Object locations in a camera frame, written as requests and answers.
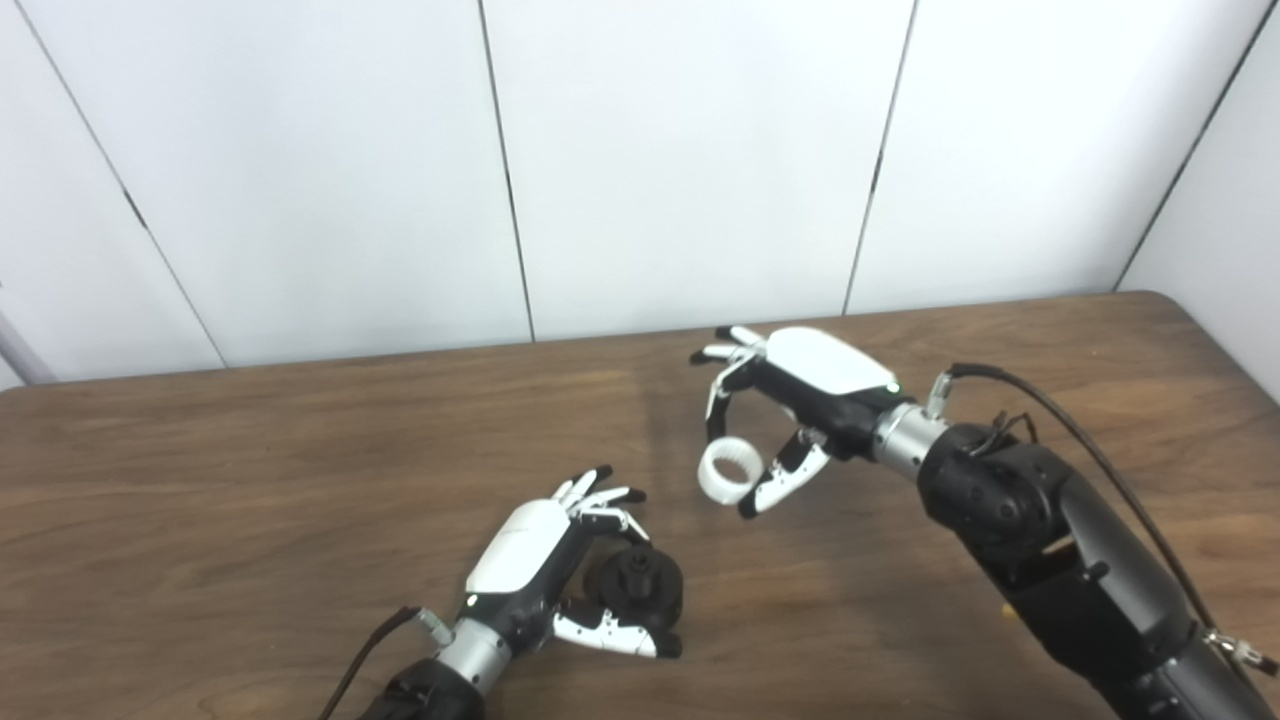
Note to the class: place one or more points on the white and black right hand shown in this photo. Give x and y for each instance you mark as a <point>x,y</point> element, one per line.
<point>825,365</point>

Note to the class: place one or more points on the white and black left hand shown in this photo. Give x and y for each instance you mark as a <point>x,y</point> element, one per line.
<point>525,545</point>

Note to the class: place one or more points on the round black part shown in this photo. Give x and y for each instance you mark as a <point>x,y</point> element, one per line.
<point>650,595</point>

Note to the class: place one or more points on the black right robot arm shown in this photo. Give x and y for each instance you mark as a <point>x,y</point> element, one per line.
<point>1080,560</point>

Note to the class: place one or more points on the grey metal post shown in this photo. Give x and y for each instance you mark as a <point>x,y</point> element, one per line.
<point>18,350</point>

